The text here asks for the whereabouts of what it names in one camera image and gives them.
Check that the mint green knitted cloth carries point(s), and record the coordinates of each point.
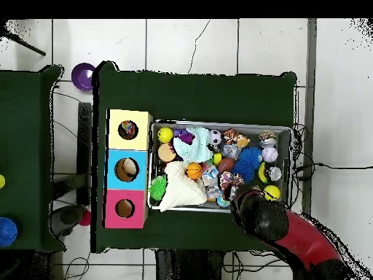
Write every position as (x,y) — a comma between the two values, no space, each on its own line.
(195,145)

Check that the cream knitted cloth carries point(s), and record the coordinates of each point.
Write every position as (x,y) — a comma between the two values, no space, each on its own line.
(180,189)

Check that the multicoloured patterned cloth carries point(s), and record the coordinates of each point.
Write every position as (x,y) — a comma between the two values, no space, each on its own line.
(230,179)

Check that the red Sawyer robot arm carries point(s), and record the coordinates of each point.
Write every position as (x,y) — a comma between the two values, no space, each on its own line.
(303,239)

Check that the wooden box with three holes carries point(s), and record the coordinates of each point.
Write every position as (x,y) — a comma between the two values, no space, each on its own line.
(128,178)

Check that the clear mesh bin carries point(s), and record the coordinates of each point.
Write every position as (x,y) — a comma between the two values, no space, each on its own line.
(279,137)

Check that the small orange basketball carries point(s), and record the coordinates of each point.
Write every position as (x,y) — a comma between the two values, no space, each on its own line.
(193,170)

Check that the yellow smiley ball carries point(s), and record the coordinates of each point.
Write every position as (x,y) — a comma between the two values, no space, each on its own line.
(165,135)

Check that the small soccer ball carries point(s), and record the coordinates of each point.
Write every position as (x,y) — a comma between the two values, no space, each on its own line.
(214,137)

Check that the brown toy football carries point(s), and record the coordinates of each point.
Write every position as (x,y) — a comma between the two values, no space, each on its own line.
(225,165)

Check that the green spiky ball toy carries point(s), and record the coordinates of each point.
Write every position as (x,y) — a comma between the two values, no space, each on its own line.
(158,188)

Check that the small tiger toy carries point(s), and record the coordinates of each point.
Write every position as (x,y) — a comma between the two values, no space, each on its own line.
(229,134)

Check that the blue spiky ball toy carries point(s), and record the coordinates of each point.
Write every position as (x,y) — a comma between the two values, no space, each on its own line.
(247,162)

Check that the small baseball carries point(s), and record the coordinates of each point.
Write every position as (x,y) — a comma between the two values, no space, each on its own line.
(269,154)

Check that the plain yellow ball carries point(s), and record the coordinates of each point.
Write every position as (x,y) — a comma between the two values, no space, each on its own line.
(271,192)

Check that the purple bowl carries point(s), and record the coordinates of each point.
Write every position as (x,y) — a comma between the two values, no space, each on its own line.
(83,76)

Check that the small yellow-green ball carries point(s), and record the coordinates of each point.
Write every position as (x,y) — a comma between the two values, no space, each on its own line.
(2,181)

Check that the black rod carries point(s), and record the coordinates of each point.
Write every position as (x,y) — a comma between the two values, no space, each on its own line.
(29,48)

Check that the black metal frame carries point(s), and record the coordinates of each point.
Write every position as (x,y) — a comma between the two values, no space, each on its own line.
(84,131)

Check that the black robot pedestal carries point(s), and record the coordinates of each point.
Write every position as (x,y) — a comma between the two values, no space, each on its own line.
(174,268)

